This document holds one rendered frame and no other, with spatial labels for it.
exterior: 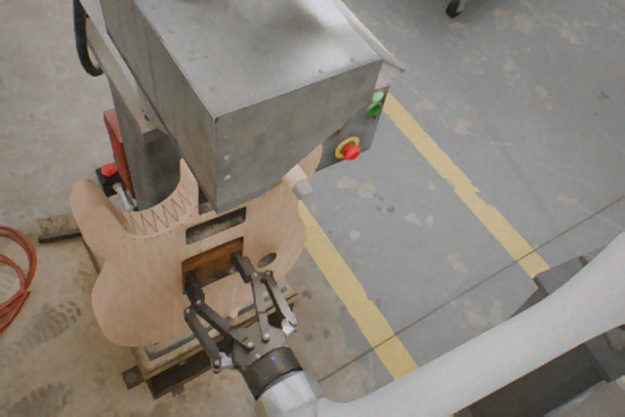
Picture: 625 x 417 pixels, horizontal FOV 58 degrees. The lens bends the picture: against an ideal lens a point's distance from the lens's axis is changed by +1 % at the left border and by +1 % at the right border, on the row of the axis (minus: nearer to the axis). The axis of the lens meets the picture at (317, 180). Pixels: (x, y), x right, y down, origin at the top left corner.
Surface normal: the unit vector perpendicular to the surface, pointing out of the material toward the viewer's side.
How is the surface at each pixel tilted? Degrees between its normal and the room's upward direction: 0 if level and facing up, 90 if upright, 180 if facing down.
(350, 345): 0
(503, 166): 0
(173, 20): 0
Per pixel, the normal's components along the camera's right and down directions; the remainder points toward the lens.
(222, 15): 0.12, -0.59
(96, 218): 0.53, 0.69
